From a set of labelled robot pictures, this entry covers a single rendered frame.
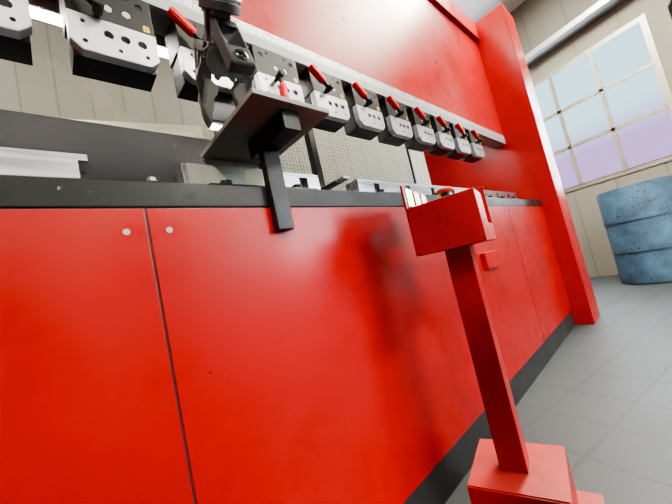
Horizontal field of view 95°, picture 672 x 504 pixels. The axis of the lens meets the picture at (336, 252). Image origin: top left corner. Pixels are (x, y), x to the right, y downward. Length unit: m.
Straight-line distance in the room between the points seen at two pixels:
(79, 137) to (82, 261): 0.84
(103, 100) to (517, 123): 3.07
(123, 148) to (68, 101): 1.82
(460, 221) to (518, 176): 1.91
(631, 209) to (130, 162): 3.74
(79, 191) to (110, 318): 0.19
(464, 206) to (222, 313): 0.55
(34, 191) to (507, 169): 2.55
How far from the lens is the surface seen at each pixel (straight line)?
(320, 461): 0.73
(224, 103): 0.93
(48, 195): 0.58
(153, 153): 1.38
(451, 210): 0.75
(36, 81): 3.25
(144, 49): 0.88
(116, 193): 0.59
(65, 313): 0.55
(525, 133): 2.67
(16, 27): 0.84
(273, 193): 0.67
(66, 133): 1.36
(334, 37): 1.37
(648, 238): 3.82
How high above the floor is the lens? 0.65
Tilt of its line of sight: 5 degrees up
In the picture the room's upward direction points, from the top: 13 degrees counter-clockwise
